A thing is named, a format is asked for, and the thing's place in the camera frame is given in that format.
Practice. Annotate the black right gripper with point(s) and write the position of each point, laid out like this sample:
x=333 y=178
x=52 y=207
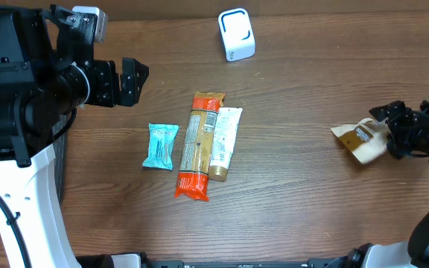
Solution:
x=402 y=115

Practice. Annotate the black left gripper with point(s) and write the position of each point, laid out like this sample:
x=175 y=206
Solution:
x=109 y=93

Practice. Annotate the beige bread snack bag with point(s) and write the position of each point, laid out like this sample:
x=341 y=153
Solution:
x=366 y=140

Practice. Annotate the light blue snack packet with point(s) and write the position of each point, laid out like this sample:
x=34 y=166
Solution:
x=161 y=144

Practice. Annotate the white cream tube brown cap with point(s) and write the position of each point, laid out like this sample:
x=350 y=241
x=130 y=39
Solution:
x=223 y=145

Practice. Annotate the orange spaghetti pack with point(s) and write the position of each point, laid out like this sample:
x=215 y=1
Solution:
x=193 y=176

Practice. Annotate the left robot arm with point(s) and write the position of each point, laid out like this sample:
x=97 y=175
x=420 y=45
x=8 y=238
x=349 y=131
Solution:
x=48 y=70

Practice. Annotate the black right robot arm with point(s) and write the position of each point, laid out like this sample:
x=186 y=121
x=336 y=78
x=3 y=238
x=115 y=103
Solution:
x=413 y=253

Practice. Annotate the white barcode scanner stand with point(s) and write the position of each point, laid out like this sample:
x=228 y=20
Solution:
x=237 y=34

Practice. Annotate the brown cardboard back panel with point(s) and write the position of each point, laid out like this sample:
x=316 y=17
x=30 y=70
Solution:
x=193 y=9

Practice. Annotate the grey plastic mesh basket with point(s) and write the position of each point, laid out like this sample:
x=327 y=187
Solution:
x=60 y=148

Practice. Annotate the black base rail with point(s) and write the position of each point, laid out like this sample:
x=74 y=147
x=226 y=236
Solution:
x=311 y=263

